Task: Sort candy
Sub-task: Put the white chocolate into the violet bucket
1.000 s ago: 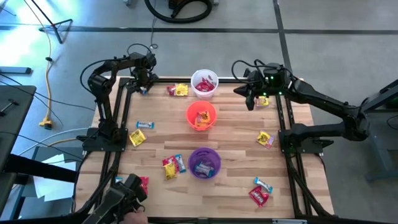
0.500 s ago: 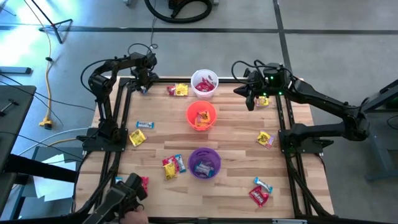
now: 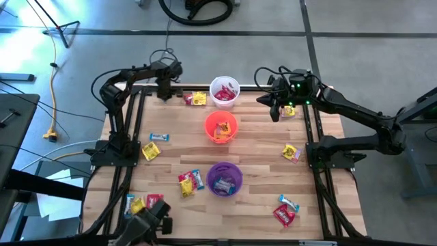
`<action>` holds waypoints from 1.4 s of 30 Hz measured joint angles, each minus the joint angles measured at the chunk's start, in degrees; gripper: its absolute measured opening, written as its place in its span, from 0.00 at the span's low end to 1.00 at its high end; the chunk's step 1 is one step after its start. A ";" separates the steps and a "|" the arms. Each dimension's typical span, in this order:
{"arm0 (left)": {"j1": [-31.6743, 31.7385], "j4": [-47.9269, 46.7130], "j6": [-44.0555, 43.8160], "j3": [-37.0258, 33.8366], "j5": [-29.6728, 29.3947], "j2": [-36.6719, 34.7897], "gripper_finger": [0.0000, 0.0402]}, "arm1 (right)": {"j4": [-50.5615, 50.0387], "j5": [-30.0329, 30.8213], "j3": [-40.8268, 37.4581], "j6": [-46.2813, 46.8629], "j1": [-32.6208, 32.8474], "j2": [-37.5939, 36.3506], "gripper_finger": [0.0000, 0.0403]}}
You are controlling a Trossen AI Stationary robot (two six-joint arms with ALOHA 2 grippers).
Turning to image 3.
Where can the grey metal desk frame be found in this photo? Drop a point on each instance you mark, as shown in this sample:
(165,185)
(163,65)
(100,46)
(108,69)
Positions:
(414,164)

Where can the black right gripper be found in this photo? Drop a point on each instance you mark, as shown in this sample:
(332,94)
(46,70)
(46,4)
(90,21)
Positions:
(283,92)

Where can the dark grey desk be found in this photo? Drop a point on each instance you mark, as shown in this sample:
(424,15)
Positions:
(17,136)

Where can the blue white candy bar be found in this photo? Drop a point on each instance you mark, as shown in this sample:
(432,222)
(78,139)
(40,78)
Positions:
(230,186)
(219,187)
(128,205)
(159,137)
(290,203)
(198,179)

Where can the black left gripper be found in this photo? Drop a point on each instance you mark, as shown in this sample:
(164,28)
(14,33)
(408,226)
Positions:
(164,82)

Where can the silver metal bracket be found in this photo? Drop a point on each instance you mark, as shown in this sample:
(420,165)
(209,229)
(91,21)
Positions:
(317,243)

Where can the yellow pink candy packet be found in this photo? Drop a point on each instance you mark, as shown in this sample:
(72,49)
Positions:
(289,111)
(292,153)

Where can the grey metal bar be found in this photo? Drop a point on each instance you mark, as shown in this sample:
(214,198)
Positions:
(17,77)

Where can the purple plastic bucket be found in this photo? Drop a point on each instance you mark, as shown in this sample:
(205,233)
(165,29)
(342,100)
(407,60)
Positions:
(235,172)

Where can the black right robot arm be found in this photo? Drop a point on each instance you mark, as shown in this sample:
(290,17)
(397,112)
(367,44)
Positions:
(358,111)

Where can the black tripod stand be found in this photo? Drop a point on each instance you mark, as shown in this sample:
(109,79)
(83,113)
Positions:
(60,28)

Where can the black T-shaped tool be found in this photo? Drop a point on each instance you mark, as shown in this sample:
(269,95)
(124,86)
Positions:
(10,117)

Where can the orange plastic bucket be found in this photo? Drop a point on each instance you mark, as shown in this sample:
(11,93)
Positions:
(209,123)

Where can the orange candy packet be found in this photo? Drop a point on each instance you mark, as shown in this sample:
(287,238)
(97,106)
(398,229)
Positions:
(220,136)

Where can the white paper sheets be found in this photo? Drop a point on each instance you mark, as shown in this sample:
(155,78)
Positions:
(58,205)

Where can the black aluminium table frame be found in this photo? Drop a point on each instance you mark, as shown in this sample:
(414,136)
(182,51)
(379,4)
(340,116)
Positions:
(196,88)

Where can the black desk leg beam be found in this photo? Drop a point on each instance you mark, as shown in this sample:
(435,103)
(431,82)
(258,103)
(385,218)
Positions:
(41,186)

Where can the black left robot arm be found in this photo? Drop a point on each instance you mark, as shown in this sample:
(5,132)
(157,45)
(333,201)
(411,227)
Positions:
(117,112)

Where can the white plastic bucket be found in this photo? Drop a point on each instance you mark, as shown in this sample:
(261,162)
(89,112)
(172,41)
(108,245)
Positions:
(223,105)

